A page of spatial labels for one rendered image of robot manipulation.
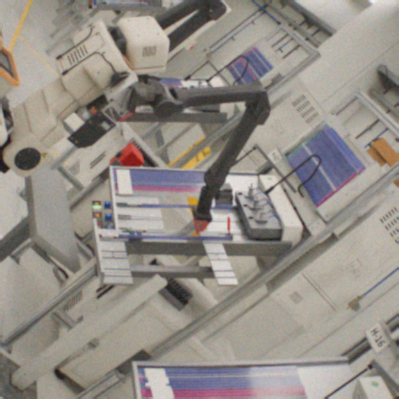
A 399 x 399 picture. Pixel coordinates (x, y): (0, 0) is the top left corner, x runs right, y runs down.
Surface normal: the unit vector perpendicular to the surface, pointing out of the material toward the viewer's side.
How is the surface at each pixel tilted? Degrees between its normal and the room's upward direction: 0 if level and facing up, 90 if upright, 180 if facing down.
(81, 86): 90
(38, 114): 82
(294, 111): 90
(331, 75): 90
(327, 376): 44
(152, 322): 90
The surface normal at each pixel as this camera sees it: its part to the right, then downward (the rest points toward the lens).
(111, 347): 0.14, 0.44
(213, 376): 0.11, -0.90
